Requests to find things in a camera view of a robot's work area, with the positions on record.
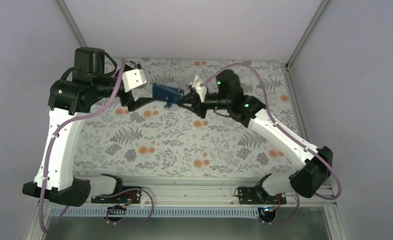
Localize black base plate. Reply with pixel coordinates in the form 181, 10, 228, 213
90, 186, 142, 205
234, 185, 287, 205

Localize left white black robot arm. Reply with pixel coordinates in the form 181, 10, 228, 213
22, 47, 152, 207

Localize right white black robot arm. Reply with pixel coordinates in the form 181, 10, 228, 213
177, 70, 333, 198

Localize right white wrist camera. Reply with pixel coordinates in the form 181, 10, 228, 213
189, 75, 208, 103

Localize aluminium rail frame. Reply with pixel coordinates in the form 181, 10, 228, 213
39, 177, 337, 208

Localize slotted cable duct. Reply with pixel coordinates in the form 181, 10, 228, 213
64, 206, 259, 219

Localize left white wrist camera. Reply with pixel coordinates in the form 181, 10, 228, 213
122, 68, 150, 93

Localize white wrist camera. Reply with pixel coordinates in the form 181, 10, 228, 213
189, 75, 208, 103
122, 68, 150, 93

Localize blue leather card holder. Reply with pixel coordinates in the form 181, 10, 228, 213
152, 83, 185, 108

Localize floral patterned table mat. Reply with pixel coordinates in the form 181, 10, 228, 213
73, 58, 298, 178

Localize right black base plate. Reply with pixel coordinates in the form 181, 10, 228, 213
234, 185, 287, 205

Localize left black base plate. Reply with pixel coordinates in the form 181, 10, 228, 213
90, 186, 142, 205

